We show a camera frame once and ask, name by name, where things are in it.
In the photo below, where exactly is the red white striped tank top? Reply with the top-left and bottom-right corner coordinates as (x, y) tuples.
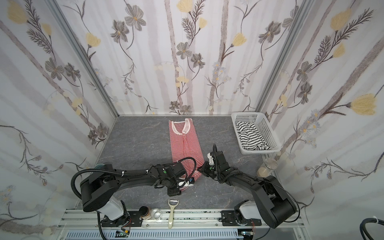
(169, 118), (205, 191)

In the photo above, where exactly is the black white striped tank top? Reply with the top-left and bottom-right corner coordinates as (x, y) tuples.
(236, 122), (271, 151)

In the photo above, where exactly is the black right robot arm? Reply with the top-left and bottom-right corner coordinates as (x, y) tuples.
(198, 162), (297, 229)

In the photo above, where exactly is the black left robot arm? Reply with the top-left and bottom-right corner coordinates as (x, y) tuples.
(71, 163), (189, 227)

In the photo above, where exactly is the clear glass cup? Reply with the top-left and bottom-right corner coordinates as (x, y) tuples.
(151, 208), (162, 221)

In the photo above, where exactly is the clear glass jar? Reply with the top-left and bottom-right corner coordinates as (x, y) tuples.
(257, 158), (278, 178)

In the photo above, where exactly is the teal ceramic cup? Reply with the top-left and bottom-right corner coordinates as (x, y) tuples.
(94, 164), (104, 169)

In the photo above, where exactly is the white plastic laundry basket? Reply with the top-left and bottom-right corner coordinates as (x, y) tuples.
(231, 112), (282, 155)

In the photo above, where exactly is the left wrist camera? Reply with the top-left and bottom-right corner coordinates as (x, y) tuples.
(170, 163), (196, 189)

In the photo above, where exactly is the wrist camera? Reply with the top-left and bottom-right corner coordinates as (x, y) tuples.
(170, 163), (196, 189)
(208, 151), (229, 170)

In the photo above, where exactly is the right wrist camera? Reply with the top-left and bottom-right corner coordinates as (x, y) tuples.
(208, 151), (229, 170)

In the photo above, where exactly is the cream handled peeler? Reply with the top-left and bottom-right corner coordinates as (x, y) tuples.
(168, 200), (180, 229)

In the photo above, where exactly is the black corrugated cable conduit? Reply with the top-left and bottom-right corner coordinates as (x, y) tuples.
(70, 168), (151, 240)

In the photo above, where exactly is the white slotted cable duct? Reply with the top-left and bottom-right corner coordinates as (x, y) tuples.
(64, 229), (241, 240)

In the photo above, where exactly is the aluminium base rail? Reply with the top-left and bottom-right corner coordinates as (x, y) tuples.
(53, 209), (310, 240)

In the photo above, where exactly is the black cable bundle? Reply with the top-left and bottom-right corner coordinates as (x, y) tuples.
(359, 216), (384, 240)

